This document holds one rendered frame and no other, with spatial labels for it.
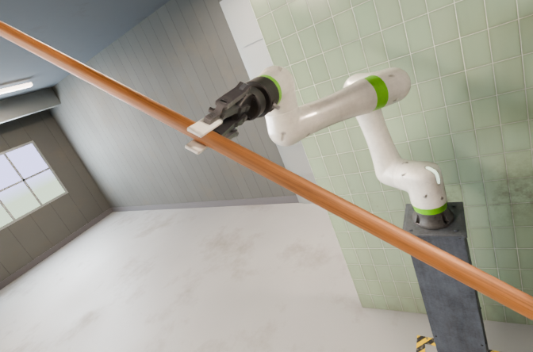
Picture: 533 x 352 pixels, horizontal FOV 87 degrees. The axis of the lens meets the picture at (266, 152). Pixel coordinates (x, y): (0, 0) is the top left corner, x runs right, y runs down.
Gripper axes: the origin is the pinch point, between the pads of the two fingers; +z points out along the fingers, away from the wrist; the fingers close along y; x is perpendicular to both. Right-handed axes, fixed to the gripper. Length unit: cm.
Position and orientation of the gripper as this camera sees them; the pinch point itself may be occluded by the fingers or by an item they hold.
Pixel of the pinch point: (204, 133)
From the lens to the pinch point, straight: 53.4
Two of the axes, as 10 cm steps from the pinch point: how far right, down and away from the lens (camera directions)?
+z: -4.1, 4.5, -8.0
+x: -8.7, -4.4, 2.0
